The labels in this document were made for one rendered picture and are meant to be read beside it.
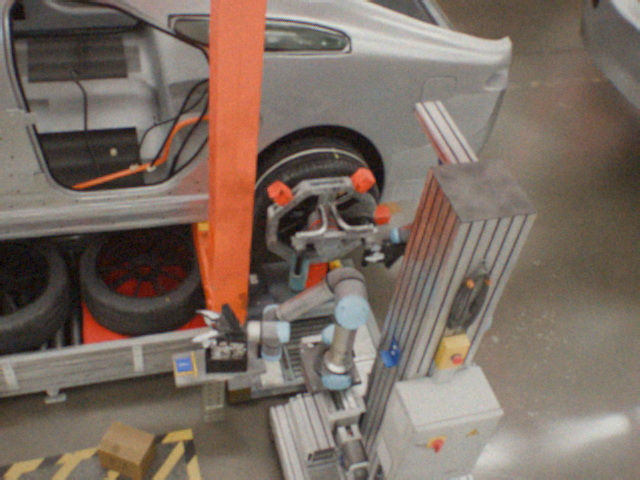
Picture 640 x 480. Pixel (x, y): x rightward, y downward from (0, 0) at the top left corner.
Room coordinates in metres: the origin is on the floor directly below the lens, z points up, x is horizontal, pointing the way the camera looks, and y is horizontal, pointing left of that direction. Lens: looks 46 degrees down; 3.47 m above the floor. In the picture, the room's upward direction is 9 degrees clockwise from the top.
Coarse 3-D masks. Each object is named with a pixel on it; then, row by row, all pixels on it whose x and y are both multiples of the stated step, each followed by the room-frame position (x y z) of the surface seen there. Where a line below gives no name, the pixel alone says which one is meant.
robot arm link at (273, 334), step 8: (264, 328) 1.67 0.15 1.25; (272, 328) 1.68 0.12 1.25; (280, 328) 1.69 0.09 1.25; (288, 328) 1.69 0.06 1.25; (264, 336) 1.65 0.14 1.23; (272, 336) 1.66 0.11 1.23; (280, 336) 1.66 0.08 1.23; (288, 336) 1.67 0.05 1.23; (272, 344) 1.66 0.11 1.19; (280, 344) 1.67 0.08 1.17
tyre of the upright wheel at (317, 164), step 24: (288, 144) 2.88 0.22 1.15; (312, 144) 2.88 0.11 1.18; (336, 144) 2.93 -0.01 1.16; (264, 168) 2.78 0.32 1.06; (288, 168) 2.72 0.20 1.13; (312, 168) 2.71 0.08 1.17; (336, 168) 2.75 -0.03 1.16; (264, 192) 2.65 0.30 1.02; (264, 216) 2.63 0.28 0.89; (264, 240) 2.63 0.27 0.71
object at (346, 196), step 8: (344, 192) 2.82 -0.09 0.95; (304, 200) 2.77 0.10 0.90; (312, 200) 2.74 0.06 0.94; (336, 200) 2.78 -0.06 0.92; (344, 200) 2.99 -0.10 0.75; (352, 200) 2.94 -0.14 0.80; (296, 208) 2.73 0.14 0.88; (304, 208) 2.73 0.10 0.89; (336, 208) 2.80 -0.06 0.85; (344, 208) 2.82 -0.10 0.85; (288, 216) 2.69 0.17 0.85; (304, 216) 2.75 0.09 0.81; (280, 224) 2.81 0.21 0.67; (288, 224) 2.71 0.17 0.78; (296, 224) 2.71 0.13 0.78; (304, 224) 2.74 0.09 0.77; (336, 224) 2.81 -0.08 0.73; (352, 224) 2.82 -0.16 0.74; (280, 232) 2.68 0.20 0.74; (288, 232) 2.78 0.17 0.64; (296, 232) 2.81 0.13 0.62; (280, 240) 2.67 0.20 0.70; (288, 240) 2.72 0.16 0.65; (312, 248) 2.73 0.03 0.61
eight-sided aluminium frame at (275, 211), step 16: (304, 192) 2.61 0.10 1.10; (320, 192) 2.64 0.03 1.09; (352, 192) 2.70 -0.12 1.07; (272, 208) 2.59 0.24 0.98; (288, 208) 2.58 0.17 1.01; (368, 208) 2.74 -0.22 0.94; (272, 224) 2.56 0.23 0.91; (368, 224) 2.74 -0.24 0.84; (272, 240) 2.56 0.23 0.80; (352, 240) 2.74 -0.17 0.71; (288, 256) 2.59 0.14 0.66; (320, 256) 2.67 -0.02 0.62; (336, 256) 2.69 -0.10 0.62
